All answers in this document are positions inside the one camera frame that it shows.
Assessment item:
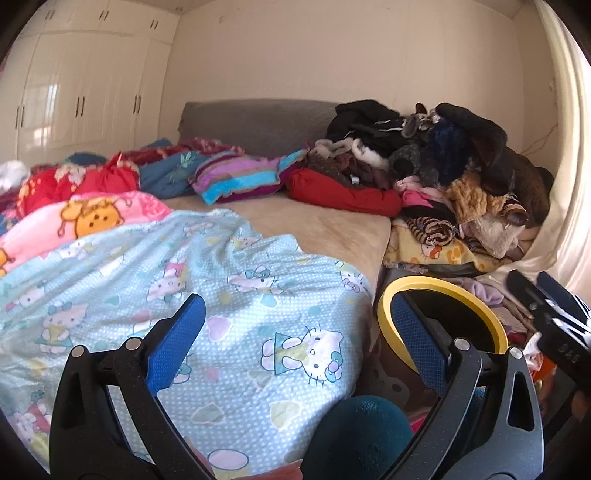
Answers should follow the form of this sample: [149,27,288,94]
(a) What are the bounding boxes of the purple striped pillow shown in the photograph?
[189,148,310,205]

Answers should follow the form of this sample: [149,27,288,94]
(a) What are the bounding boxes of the white garment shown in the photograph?
[0,159,31,195]

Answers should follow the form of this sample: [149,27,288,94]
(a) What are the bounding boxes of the pile of clothes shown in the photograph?
[307,99,555,259]

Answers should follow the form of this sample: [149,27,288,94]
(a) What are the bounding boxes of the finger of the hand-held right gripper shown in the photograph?
[505,270,561,328]
[536,271,591,324]

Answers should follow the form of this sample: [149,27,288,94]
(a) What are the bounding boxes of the red bolster pillow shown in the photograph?
[285,167,403,219]

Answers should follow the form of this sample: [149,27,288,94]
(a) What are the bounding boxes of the light blue cartoon cat blanket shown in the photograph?
[0,208,375,480]

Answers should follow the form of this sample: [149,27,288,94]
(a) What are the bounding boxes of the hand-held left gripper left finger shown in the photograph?
[48,293,218,480]

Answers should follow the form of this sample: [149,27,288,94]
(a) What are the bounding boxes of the grey upholstered headboard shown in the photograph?
[178,98,352,158]

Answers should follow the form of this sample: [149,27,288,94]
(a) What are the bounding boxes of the beige plush bed sheet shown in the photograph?
[159,191,393,282]

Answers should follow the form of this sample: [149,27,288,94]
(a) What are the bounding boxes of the maroon floral blanket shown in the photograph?
[122,136,245,164]

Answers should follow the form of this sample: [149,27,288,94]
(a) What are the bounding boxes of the white built-in wardrobe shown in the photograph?
[0,0,181,162]

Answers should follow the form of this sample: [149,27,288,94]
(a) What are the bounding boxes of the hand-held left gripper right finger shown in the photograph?
[383,291,546,480]

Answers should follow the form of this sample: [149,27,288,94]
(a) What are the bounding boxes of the cream satin curtain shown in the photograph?
[489,0,591,296]

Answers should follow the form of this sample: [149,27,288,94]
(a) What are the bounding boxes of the teal fleece trousers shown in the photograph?
[299,394,415,480]

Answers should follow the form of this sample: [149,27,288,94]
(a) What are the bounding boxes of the pink cartoon bear blanket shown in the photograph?
[0,190,174,278]

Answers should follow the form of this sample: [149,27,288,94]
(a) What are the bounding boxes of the yellow cartoon blanket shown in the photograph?
[383,222,513,273]

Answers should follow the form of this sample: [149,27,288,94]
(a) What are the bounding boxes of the lavender knit sweater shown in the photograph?
[462,281,506,310]

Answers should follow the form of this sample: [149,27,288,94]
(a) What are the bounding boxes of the yellow rimmed trash bin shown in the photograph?
[376,276,509,384]

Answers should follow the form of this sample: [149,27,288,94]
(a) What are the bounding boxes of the blue floral quilt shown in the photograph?
[139,138,213,199]

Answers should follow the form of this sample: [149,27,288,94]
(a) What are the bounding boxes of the red floral quilt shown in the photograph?
[18,152,141,215]

